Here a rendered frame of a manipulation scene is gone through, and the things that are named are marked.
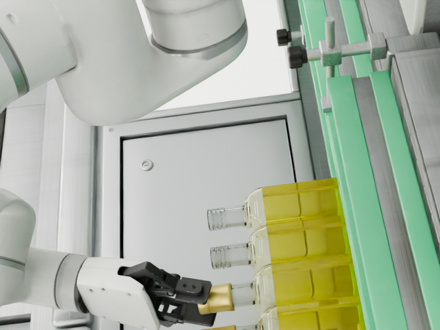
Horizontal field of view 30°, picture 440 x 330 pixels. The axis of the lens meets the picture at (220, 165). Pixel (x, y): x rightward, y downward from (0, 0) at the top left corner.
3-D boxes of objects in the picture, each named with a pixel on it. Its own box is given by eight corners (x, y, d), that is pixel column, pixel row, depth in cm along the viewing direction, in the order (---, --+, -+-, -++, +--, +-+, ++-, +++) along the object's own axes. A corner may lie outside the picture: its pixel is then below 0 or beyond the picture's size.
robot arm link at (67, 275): (69, 325, 111) (87, 328, 110) (48, 290, 104) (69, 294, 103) (88, 278, 115) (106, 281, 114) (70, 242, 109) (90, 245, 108)
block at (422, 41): (430, 75, 113) (379, 82, 114) (437, 26, 106) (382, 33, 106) (436, 95, 111) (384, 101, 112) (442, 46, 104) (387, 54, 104)
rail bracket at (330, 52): (378, 91, 115) (290, 103, 116) (384, 2, 102) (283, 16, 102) (383, 107, 113) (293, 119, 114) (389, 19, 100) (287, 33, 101)
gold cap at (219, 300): (234, 296, 107) (201, 300, 107) (230, 276, 104) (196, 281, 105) (235, 316, 104) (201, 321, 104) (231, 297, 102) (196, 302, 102)
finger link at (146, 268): (111, 287, 106) (152, 302, 106) (122, 260, 100) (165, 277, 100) (114, 279, 106) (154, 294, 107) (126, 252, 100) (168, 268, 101)
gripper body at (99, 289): (81, 327, 110) (159, 341, 107) (59, 287, 102) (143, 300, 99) (100, 279, 115) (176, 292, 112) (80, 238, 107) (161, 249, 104)
